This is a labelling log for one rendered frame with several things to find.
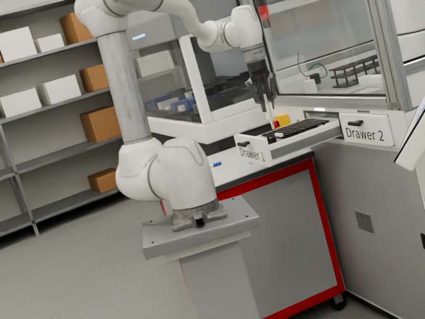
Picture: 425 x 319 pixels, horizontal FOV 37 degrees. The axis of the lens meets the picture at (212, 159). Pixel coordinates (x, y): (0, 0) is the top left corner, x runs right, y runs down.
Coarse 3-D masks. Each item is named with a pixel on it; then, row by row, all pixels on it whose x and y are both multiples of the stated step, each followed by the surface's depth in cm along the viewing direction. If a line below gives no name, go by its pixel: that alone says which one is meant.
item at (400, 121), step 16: (288, 112) 287; (304, 112) 273; (320, 112) 260; (336, 112) 248; (352, 112) 238; (384, 112) 219; (400, 112) 210; (400, 128) 213; (352, 144) 245; (368, 144) 235; (400, 144) 216
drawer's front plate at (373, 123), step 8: (344, 120) 242; (352, 120) 236; (368, 120) 226; (376, 120) 222; (384, 120) 217; (344, 128) 244; (352, 128) 238; (360, 128) 233; (368, 128) 228; (376, 128) 223; (384, 128) 219; (344, 136) 245; (352, 136) 240; (360, 136) 235; (368, 136) 230; (376, 136) 225; (384, 136) 221; (392, 136) 219; (376, 144) 227; (384, 144) 222; (392, 144) 219
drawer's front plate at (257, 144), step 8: (240, 136) 257; (248, 136) 251; (256, 144) 244; (264, 144) 237; (248, 152) 254; (256, 152) 246; (264, 152) 239; (248, 160) 257; (256, 160) 249; (272, 160) 239
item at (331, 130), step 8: (336, 120) 253; (320, 128) 247; (328, 128) 248; (336, 128) 249; (256, 136) 265; (296, 136) 244; (304, 136) 245; (312, 136) 246; (320, 136) 247; (328, 136) 248; (336, 136) 250; (272, 144) 240; (280, 144) 242; (288, 144) 243; (296, 144) 244; (304, 144) 245; (312, 144) 246; (272, 152) 240; (280, 152) 242; (288, 152) 243
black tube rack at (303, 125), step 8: (304, 120) 266; (312, 120) 261; (320, 120) 257; (328, 120) 252; (280, 128) 263; (288, 128) 258; (296, 128) 254; (304, 128) 249; (312, 128) 260; (288, 136) 258
